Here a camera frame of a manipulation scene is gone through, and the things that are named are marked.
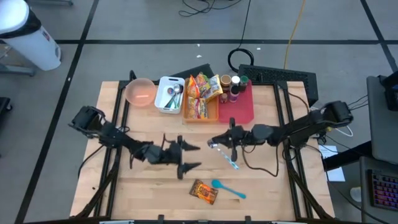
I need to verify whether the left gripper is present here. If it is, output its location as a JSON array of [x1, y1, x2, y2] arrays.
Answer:
[[142, 133, 203, 180]]

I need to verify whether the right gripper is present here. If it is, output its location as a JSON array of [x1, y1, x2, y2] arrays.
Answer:
[[213, 117, 275, 162]]

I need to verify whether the metal spoon blue white handle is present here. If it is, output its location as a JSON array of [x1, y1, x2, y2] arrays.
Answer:
[[207, 139, 240, 170]]

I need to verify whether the taco mix packet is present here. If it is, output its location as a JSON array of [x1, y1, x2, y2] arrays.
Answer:
[[188, 179, 219, 205]]

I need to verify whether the teal plastic spoon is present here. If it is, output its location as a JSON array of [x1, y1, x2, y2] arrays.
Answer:
[[211, 179, 247, 200]]

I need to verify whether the blue ramen pack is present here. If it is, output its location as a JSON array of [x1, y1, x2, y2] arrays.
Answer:
[[186, 96, 210, 120]]

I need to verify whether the purple label spice bottle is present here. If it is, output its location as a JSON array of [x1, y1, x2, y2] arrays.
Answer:
[[229, 85, 240, 103]]

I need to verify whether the yellow ramen pack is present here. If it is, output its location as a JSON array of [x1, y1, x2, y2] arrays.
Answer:
[[203, 74, 224, 103]]

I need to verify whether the rainbow spoon green handle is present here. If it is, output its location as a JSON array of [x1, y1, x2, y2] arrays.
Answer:
[[169, 92, 183, 110]]

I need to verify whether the green lid spice jar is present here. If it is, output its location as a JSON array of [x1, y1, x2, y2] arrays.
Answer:
[[239, 75, 249, 93]]

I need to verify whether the green and red ramen pack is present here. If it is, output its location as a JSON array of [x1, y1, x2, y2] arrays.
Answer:
[[195, 72, 211, 94]]

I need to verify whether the orange plastic bin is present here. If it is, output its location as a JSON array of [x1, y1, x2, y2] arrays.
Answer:
[[182, 77, 220, 124]]

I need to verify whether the pink plastic bin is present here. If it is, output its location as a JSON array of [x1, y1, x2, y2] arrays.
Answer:
[[217, 79, 255, 124]]

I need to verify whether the white plastic bin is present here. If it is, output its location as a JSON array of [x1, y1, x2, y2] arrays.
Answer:
[[154, 76, 186, 114]]

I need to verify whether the black flat board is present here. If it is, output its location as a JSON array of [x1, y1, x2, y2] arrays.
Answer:
[[170, 63, 216, 80]]

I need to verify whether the pink translucent bowl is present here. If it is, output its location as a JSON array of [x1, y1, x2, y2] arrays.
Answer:
[[124, 77, 157, 108]]

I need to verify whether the white paper sheet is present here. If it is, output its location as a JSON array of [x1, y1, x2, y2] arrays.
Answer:
[[318, 144, 346, 183]]

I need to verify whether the black desk leg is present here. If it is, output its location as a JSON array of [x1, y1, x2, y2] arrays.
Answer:
[[322, 141, 373, 172]]

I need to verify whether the white computer mouse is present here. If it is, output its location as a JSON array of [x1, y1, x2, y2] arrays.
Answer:
[[350, 186, 363, 203]]

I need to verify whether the grey desk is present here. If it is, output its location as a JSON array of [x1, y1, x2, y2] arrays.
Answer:
[[359, 155, 398, 224], [366, 76, 398, 165]]

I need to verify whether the backlit black keyboard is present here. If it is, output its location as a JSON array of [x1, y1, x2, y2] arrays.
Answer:
[[368, 169, 398, 212]]

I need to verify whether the black desktop equipment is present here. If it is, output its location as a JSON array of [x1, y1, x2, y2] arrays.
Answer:
[[377, 70, 398, 112]]

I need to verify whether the white trash can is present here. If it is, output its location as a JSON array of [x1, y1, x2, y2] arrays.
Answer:
[[0, 0, 63, 72]]

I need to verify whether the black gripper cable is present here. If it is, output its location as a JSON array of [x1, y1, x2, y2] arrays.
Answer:
[[241, 141, 280, 178]]

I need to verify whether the black aluminium table frame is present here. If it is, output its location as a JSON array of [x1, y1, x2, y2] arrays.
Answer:
[[71, 70, 335, 224]]

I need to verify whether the white cable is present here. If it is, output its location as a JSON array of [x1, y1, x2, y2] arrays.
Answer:
[[335, 124, 354, 138]]

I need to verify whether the yellow cable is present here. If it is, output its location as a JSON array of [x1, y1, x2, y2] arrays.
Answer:
[[284, 0, 307, 67]]

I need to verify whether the tangled black floor cable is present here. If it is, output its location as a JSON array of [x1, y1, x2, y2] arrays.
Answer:
[[178, 0, 243, 18]]

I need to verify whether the black cable bundle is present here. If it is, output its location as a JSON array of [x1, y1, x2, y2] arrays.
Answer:
[[346, 95, 369, 113]]

